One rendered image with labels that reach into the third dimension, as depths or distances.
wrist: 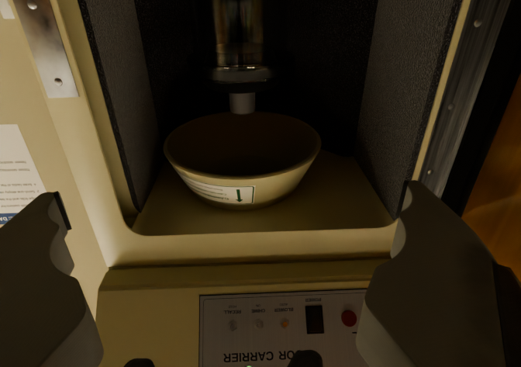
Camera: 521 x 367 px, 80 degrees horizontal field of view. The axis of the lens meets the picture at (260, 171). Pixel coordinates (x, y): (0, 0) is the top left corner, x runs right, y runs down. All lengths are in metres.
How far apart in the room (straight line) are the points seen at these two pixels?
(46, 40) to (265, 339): 0.29
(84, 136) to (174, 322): 0.18
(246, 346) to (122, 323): 0.12
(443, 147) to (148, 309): 0.30
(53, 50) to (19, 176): 0.70
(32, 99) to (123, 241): 0.54
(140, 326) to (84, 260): 0.73
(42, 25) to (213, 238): 0.21
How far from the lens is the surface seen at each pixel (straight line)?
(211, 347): 0.33
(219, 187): 0.30
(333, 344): 0.33
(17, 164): 0.92
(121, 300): 0.34
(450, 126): 0.29
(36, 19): 0.26
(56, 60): 0.26
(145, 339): 0.34
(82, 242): 1.01
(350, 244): 0.33
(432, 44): 0.28
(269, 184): 0.30
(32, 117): 0.84
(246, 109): 0.34
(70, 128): 0.28
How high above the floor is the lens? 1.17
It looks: 31 degrees up
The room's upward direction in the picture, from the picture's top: 179 degrees clockwise
